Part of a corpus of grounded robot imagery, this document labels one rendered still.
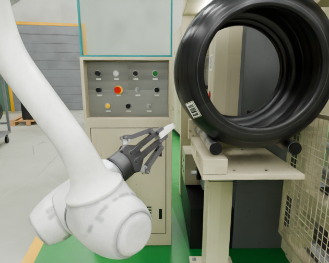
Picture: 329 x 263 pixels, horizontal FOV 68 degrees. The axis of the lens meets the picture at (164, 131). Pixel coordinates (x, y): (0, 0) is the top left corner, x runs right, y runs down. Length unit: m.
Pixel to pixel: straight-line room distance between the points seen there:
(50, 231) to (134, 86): 1.15
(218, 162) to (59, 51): 9.39
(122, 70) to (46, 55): 8.62
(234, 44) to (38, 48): 9.32
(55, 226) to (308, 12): 0.91
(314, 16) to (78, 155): 0.81
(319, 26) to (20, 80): 0.85
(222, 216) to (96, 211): 1.08
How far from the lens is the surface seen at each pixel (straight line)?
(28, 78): 0.49
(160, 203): 1.71
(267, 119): 1.17
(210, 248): 1.52
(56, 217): 0.55
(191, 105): 0.84
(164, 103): 1.56
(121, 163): 0.61
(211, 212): 1.40
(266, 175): 0.96
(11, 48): 0.53
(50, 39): 10.13
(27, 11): 10.52
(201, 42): 0.83
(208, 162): 0.88
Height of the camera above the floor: 1.14
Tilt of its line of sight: 12 degrees down
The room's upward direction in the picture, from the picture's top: straight up
